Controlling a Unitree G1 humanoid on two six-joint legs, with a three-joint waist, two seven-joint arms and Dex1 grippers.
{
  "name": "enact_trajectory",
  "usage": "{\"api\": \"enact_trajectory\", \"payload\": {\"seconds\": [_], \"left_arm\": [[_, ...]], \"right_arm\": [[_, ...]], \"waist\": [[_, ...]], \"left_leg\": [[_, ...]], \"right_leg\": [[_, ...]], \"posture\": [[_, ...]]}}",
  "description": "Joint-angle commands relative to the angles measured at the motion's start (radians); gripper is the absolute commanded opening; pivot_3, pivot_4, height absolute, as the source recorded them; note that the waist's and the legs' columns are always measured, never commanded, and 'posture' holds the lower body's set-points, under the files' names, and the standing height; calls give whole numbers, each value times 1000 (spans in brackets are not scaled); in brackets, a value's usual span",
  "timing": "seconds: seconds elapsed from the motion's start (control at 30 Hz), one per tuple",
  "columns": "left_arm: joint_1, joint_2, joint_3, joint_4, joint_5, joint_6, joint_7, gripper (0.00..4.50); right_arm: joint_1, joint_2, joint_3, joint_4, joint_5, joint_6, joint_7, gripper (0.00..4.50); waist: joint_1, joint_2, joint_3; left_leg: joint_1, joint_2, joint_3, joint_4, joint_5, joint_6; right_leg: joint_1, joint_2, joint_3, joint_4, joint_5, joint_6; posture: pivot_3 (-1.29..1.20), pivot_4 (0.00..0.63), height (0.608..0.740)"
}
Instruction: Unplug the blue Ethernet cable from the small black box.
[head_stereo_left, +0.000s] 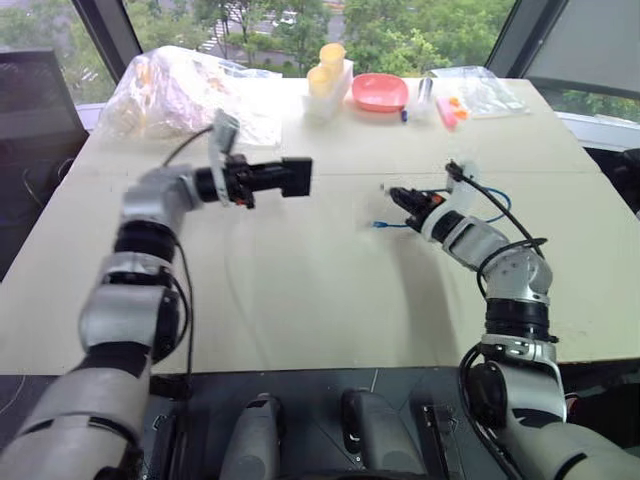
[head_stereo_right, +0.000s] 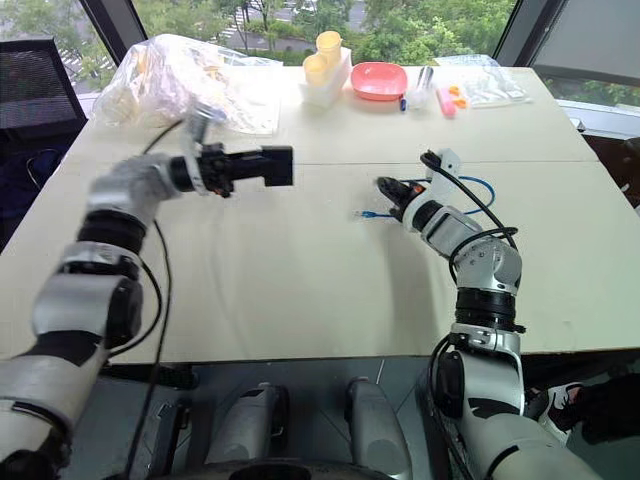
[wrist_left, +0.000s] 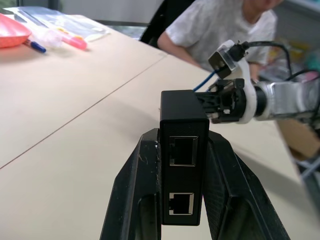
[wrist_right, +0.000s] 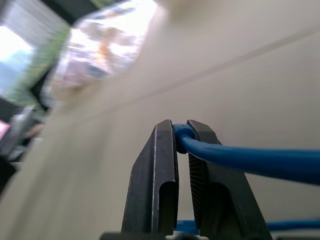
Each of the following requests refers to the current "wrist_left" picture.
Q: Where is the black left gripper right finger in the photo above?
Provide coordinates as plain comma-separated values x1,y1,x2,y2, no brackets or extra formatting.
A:
199,129,292,240

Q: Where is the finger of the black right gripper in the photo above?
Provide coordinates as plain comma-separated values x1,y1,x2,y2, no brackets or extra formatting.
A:
199,99,221,119
194,91,221,101

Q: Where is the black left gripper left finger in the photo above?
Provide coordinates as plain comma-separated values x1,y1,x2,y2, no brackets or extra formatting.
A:
99,127,162,240

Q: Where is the blue Ethernet cable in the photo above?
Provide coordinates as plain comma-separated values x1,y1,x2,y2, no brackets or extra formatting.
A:
191,70,219,92

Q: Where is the small black Ethernet box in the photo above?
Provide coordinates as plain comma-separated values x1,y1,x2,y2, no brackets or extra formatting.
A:
159,90,210,227

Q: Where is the brown cardboard box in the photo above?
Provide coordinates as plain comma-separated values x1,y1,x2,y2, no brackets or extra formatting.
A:
276,118,320,161

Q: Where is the person in white T-shirt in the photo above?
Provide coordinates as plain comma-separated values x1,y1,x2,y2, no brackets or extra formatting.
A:
156,0,279,76

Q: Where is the black chair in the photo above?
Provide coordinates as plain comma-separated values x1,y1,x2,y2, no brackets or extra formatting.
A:
139,0,196,47

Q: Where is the pink plastic item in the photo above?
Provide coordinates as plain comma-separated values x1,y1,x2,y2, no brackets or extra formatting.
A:
60,33,88,51

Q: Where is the clear plastic document sleeve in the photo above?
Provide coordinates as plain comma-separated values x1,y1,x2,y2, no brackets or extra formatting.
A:
2,6,111,43

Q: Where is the crumpled clear plastic bag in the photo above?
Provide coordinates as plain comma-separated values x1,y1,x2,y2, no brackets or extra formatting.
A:
31,27,64,49

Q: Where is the blue pen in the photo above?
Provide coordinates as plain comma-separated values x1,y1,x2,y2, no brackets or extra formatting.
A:
23,39,47,54

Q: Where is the red plastic bowl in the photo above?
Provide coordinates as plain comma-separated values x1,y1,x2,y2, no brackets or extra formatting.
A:
0,13,33,49

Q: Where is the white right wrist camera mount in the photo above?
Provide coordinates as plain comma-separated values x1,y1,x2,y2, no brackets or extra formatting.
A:
207,39,258,125

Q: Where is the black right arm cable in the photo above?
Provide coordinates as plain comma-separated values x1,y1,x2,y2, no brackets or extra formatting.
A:
229,40,320,82

